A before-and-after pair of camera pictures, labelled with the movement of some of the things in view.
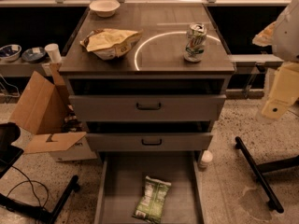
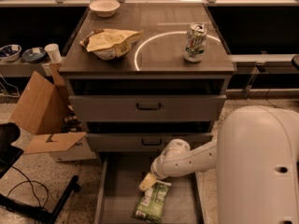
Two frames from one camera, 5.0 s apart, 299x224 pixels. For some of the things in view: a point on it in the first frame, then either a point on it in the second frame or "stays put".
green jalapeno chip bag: x=151 y=202 stays put
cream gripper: x=288 y=35 → x=156 y=172
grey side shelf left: x=21 y=68 stays put
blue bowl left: x=10 y=52 stays put
